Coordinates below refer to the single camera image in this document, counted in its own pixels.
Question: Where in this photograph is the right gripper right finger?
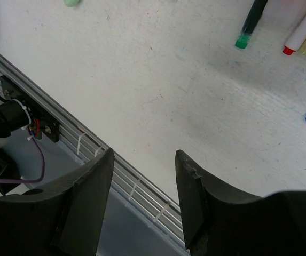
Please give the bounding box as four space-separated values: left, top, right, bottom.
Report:
175 150 306 255

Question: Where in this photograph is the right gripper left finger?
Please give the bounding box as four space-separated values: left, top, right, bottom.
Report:
0 149 114 255

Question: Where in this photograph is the thin red-tipped pen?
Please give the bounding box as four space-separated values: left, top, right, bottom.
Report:
283 16 306 56

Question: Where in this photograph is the aluminium rail frame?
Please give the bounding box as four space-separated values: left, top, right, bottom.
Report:
0 55 188 255

